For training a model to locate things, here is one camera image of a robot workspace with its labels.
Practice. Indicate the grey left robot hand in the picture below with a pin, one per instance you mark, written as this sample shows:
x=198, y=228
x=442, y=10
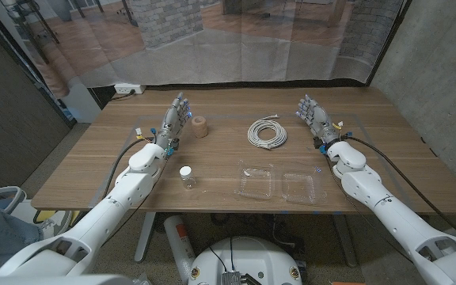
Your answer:
x=170, y=126

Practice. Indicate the white power strip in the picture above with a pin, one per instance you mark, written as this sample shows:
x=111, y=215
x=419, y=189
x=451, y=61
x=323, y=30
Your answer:
x=129, y=88

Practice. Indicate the white cylinder with orange label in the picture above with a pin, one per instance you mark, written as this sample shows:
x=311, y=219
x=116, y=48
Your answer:
x=180, y=245

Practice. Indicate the clear bottle with white cap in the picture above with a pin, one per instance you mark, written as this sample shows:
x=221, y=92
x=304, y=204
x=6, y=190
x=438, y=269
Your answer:
x=187, y=178

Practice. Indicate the clear plastic clamshell container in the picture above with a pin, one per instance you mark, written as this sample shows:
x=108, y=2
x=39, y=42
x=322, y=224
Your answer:
x=255, y=184

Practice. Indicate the black backdrop stand pole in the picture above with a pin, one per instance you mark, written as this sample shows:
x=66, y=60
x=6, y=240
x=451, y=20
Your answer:
x=66, y=112
x=371, y=75

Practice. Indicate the white sneaker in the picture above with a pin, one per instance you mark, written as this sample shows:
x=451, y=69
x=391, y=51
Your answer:
x=54, y=227

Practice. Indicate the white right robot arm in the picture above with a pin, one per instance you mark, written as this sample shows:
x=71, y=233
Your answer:
x=370, y=186

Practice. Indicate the white floor platform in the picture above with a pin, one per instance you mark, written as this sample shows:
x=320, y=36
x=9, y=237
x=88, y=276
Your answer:
x=26, y=213

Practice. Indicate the printed room backdrop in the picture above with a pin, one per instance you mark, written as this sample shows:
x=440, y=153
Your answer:
x=212, y=47

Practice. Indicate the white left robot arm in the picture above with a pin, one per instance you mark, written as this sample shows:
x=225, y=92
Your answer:
x=125, y=190

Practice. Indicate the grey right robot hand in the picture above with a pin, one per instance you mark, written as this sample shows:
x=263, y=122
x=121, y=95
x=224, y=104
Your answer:
x=319, y=120

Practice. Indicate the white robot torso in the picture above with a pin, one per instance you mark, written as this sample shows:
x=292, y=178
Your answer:
x=248, y=257

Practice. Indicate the small brown cup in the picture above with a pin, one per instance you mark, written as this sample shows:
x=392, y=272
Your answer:
x=200, y=127

